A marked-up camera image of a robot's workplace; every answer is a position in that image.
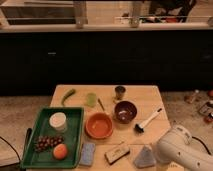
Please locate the grey-blue towel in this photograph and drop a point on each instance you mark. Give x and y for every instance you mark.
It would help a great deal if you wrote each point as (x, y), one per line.
(145, 158)

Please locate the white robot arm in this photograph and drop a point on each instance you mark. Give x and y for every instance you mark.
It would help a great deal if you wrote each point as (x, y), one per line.
(174, 146)

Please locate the dark purple bowl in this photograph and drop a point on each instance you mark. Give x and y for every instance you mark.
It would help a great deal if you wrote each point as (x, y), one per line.
(125, 112)

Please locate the orange-red bowl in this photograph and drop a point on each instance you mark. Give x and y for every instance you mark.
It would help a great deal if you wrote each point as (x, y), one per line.
(99, 126)

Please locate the small metal cup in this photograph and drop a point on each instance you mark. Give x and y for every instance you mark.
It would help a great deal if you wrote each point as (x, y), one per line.
(120, 91)

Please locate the green pen stick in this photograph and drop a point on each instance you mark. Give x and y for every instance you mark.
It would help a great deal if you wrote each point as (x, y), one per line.
(101, 105)

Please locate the light green small cup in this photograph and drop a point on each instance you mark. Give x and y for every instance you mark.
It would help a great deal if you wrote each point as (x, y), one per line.
(91, 99)

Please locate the green chili pepper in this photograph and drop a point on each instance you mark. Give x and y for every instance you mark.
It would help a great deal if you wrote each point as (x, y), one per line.
(67, 94)

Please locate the white round container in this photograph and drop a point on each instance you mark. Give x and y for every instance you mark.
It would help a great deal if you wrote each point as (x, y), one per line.
(58, 121)

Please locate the green plastic tray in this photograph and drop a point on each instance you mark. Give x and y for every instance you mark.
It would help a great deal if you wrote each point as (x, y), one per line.
(72, 139)

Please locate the blue sponge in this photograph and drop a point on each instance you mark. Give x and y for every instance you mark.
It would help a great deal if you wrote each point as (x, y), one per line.
(87, 154)

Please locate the wooden block eraser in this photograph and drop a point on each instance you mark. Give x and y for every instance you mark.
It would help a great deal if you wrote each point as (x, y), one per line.
(116, 153)

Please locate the orange fruit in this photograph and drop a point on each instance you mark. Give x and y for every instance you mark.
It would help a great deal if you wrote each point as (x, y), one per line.
(60, 151)

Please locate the bunch of dark grapes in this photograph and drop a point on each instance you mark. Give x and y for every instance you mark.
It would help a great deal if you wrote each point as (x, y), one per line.
(45, 142)

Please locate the black tool beside tray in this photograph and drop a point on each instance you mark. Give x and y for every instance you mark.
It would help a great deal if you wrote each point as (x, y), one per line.
(27, 137)

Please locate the white handled black brush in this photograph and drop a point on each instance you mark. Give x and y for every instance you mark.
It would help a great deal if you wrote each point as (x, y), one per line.
(139, 127)

